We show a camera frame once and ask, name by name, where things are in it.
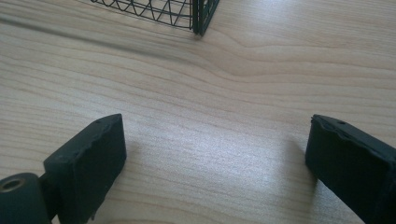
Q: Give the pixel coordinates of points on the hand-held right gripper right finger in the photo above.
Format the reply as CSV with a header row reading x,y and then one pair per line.
x,y
351,168

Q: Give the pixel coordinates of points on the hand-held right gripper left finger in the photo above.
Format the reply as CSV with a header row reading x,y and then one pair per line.
x,y
90,161

